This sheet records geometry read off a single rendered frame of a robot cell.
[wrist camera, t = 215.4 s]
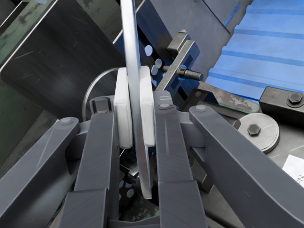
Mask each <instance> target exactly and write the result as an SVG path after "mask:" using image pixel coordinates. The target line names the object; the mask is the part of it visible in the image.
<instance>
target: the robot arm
mask: <svg viewBox="0 0 304 228"><path fill-rule="evenodd" d="M139 79H140V107H141V116H142V129H143V139H144V145H145V146H146V147H154V146H155V145H156V153H157V175H158V195H159V211H160V214H159V215H156V216H153V217H150V218H146V219H143V220H140V221H136V222H128V221H119V162H120V148H122V149H128V148H131V147H132V146H133V136H132V116H131V108H130V99H129V90H128V80H127V71H126V67H124V68H119V70H118V77H117V84H116V91H115V95H110V96H99V97H95V98H93V99H91V100H90V101H89V102H90V109H91V114H92V115H91V119H90V120H89V121H86V122H82V123H79V120H78V119H77V118H75V117H66V118H62V119H61V120H58V121H57V122H56V123H55V124H54V125H53V126H52V127H51V128H50V129H49V130H48V131H47V132H46V133H45V134H44V135H43V136H42V137H41V138H40V139H39V140H38V141H37V142H36V143H35V144H34V145H33V146H32V147H31V148H30V149H29V150H28V151H27V152H26V153H25V154H24V155H23V157H22V158H21V159H20V160H19V161H18V162H17V163H16V164H15V165H14V166H13V167H12V168H11V169H10V170H9V171H8V172H7V173H6V174H5V175H4V176H3V177H2V178H1V179H0V228H47V226H48V225H49V223H50V221H51V220H52V218H53V216H54V214H55V213H56V211H57V210H58V208H59V206H60V205H61V203H62V201H63V200H64V198H65V196H66V198H65V202H64V206H63V209H62V214H61V217H60V221H59V224H58V228H211V227H210V226H208V223H207V219H206V216H205V212H204V207H203V204H202V200H201V196H200V191H199V188H198V184H197V181H196V180H194V179H193V176H192V172H191V167H190V163H189V159H188V155H187V151H186V146H189V147H190V152H191V153H192V154H193V156H194V157H195V159H196V160H197V162H198V163H199V164H200V165H201V167H202V168H203V170H204V171H205V173H206V174H207V175H208V177H209V178H210V179H211V181H212V182H213V183H214V185H215V186H216V188H217V189H218V190H219V192H220V193H221V195H222V196H223V197H224V199H225V200H226V201H227V203H228V204H229V206H230V207H231V209H232V210H233V211H234V213H235V214H236V215H237V217H238V218H239V220H240V221H241V222H242V224H243V225H244V227H245V228H304V187H303V186H302V185H300V184H299V183H298V182H297V181H296V180H295V179H293V178H292V177H291V176H290V175H289V174H288V173H286V172H285V171H284V170H283V169H282V168H281V167H279V166H278V165H277V164H276V163H275V162H274V161H272V160H271V159H270V158H269V157H268V156H267V155H266V154H265V153H263V152H262V151H261V150H260V149H259V148H258V147H256V146H255V145H254V144H253V143H252V142H250V141H249V140H248V139H247V138H246V137H245V136H243V135H242V134H241V133H240V132H239V131H238V130H236V129H235V128H234V127H233V126H232V125H231V124H230V123H229V122H228V121H226V120H225V119H224V118H223V117H222V116H221V115H219V114H218V113H217V112H216V111H215V110H214V109H212V108H211V107H209V106H206V105H201V104H200V105H195V106H192V107H191V108H190V109H189V113H187V112H180V111H178V110H177V109H176V106H175V105H174V104H173V102H172V99H171V94H170V92H168V91H166V90H161V91H152V84H151V77H150V71H149V67H148V66H141V68H139ZM75 179H76V183H75V187H74V191H72V192H68V191H69V189H70V188H71V186H72V184H73V183H74V181H75Z"/></svg>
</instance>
